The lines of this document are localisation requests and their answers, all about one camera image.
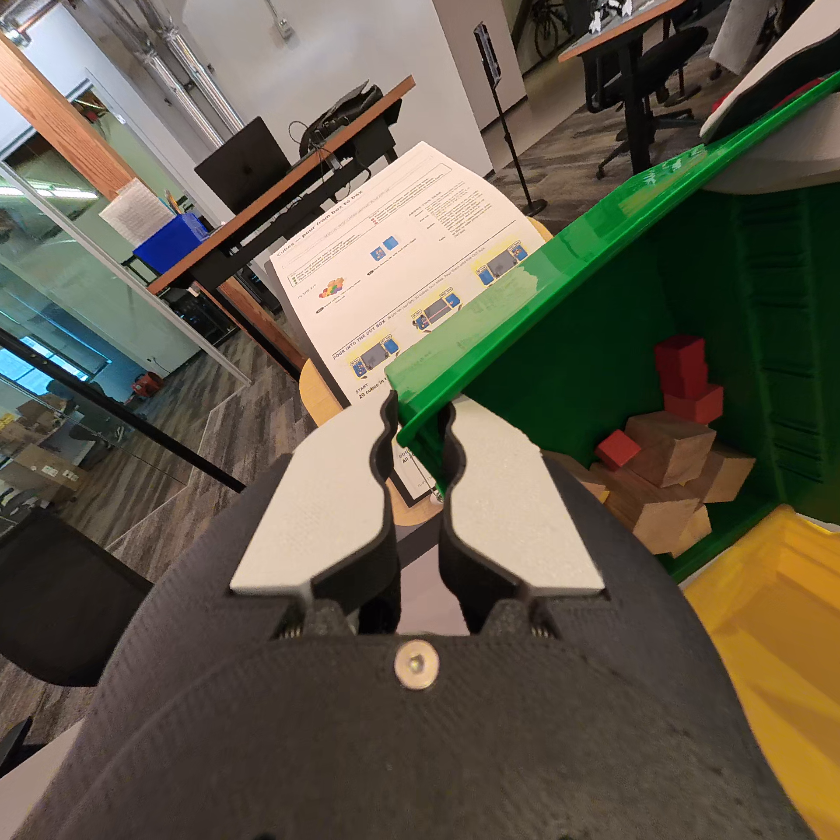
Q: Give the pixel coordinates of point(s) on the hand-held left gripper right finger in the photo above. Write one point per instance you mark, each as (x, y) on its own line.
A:
(518, 525)

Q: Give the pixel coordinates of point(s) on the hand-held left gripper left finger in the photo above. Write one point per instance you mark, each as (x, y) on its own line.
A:
(321, 518)

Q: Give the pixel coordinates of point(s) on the pile of coloured cubes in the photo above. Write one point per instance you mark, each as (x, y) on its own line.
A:
(663, 453)

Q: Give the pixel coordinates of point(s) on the green plastic box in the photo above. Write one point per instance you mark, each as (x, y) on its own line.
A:
(590, 341)

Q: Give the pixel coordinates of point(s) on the yellow plastic box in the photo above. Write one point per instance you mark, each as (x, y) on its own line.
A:
(774, 623)

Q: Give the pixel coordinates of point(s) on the cardboard box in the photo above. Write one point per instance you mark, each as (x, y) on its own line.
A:
(56, 469)

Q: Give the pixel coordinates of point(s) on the small red container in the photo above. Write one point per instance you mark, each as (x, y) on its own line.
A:
(148, 385)

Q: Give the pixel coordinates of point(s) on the black mesh chair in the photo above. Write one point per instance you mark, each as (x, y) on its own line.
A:
(59, 590)

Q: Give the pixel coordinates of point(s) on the blue plastic bin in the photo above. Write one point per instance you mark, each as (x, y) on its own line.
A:
(170, 246)

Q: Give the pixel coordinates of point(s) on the printed instruction sheet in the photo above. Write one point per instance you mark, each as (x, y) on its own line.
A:
(407, 216)

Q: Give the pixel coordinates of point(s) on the wooden desk with black legs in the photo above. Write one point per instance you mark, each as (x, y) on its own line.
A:
(308, 174)
(633, 98)

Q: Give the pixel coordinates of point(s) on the stack of clear trays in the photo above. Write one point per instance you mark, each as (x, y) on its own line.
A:
(134, 210)

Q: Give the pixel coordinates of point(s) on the black laptop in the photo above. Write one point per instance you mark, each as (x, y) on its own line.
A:
(246, 164)

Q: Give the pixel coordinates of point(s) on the black backpack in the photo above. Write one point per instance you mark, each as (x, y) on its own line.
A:
(348, 105)

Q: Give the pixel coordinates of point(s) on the silver vertical pipes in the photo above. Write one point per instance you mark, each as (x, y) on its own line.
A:
(190, 79)

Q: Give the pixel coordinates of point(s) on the black floor sign stand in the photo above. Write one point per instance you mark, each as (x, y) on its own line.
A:
(489, 52)

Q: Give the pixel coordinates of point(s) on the wooden pillar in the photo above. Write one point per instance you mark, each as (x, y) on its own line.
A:
(59, 118)

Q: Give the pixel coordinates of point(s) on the black office chair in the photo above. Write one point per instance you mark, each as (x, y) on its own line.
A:
(669, 56)

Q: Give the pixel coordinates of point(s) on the bicycle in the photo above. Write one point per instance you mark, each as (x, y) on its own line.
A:
(548, 33)

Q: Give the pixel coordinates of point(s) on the white table with black edge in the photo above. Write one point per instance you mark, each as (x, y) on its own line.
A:
(807, 52)

